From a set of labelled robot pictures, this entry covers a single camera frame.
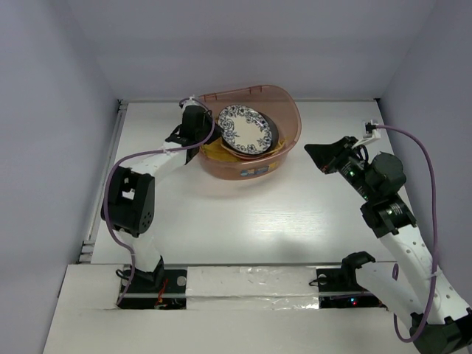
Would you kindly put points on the white foam base block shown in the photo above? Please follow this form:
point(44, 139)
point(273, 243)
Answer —
point(251, 288)

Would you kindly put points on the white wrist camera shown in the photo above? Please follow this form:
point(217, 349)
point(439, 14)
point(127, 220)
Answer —
point(370, 133)
point(188, 101)

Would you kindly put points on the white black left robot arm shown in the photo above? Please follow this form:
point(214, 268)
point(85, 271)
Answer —
point(128, 207)

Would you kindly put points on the pink translucent plastic bin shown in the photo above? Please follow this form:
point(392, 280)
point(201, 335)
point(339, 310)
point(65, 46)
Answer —
point(271, 100)

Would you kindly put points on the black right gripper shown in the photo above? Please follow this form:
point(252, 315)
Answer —
point(322, 153)

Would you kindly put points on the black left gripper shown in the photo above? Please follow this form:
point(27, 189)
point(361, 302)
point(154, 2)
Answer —
point(207, 119)

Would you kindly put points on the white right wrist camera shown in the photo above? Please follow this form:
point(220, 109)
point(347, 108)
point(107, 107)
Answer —
point(370, 133)

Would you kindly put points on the dark rimmed metal plate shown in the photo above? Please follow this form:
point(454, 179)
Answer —
point(274, 132)

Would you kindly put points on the blue floral ceramic plate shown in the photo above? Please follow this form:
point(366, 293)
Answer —
point(244, 129)

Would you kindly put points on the pink plastic plate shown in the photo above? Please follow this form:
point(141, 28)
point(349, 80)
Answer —
point(243, 156)

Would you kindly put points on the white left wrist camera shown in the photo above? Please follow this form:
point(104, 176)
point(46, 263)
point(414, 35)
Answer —
point(188, 101)

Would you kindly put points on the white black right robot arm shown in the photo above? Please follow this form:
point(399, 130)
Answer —
point(421, 298)

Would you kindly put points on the green striped bamboo tray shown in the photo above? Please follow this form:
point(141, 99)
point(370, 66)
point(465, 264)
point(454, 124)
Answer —
point(215, 152)

